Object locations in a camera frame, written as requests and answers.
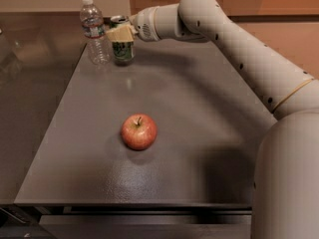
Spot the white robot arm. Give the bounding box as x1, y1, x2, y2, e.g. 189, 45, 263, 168
107, 0, 319, 239

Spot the red apple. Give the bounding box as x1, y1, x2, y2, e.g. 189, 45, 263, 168
121, 114, 158, 150

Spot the green soda can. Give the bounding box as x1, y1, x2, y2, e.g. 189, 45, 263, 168
110, 15, 135, 66

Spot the clear plastic water bottle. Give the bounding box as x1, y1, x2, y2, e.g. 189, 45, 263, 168
80, 0, 111, 65

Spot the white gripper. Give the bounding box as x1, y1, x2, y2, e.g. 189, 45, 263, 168
106, 7, 160, 43

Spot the dark table drawer front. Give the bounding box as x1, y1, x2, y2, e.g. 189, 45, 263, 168
40, 215, 251, 239

